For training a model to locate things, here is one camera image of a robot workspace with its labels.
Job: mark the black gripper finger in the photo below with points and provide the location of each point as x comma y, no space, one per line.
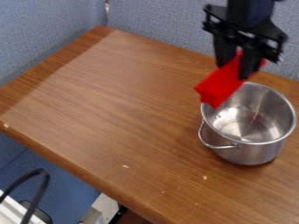
250,62
225,49

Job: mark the white table bracket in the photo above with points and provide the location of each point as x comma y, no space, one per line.
102,211

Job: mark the red rectangular block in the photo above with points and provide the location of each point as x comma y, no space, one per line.
222,83

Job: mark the stainless steel pot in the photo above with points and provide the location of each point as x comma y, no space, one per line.
245,131

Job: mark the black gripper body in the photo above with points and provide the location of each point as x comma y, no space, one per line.
245,22

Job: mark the white ridged object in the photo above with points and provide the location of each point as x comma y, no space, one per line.
13,212

